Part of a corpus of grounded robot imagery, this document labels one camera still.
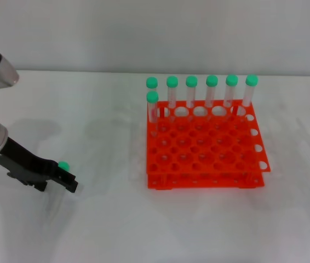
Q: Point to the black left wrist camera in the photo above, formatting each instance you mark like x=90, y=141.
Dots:
x=31, y=182

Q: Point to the orange test tube rack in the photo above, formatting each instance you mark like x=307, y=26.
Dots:
x=198, y=153

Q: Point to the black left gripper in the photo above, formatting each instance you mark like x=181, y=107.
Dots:
x=26, y=161

